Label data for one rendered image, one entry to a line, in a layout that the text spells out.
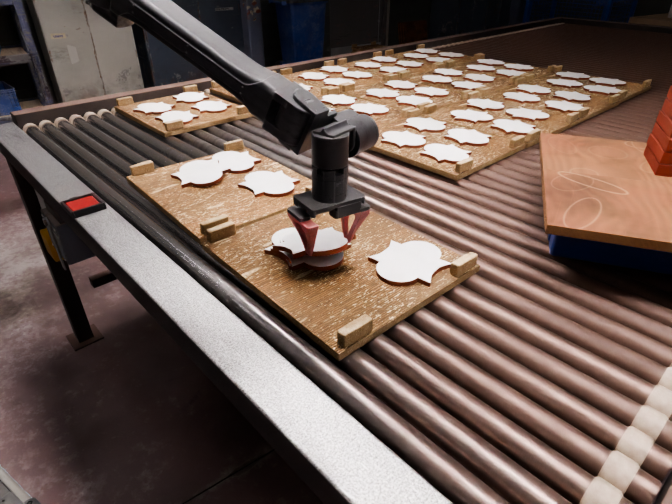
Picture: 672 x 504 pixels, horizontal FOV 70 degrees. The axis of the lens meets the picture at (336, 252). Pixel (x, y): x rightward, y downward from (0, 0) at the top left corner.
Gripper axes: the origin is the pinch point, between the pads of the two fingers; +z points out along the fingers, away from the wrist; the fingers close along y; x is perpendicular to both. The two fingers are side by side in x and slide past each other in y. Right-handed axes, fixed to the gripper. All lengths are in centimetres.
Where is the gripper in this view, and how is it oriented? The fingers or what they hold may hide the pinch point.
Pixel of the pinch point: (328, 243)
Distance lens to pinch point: 81.7
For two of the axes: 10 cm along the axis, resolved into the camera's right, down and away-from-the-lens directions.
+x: 5.6, 4.6, -6.9
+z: -0.2, 8.4, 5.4
